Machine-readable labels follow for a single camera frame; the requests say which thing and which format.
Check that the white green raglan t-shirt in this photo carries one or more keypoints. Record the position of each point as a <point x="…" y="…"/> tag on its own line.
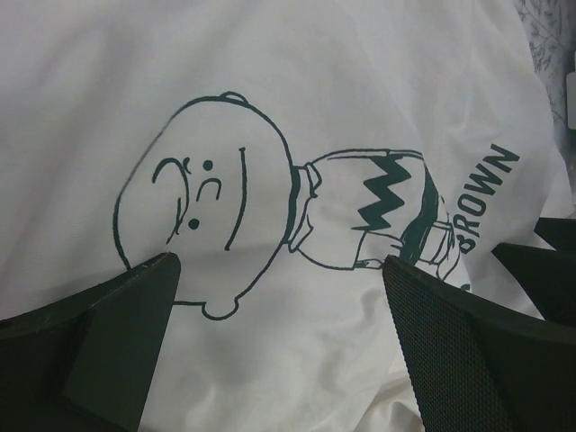
<point x="282" y="149"/>

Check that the floral patterned table mat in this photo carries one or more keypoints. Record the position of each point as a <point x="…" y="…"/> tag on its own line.
<point x="550" y="29"/>

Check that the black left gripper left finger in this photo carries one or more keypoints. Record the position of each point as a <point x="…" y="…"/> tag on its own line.
<point x="86" y="362"/>

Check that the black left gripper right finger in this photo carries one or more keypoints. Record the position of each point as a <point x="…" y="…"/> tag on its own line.
<point x="475" y="365"/>

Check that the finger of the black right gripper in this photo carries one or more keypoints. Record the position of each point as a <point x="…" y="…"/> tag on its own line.
<point x="546" y="276"/>
<point x="558" y="233"/>

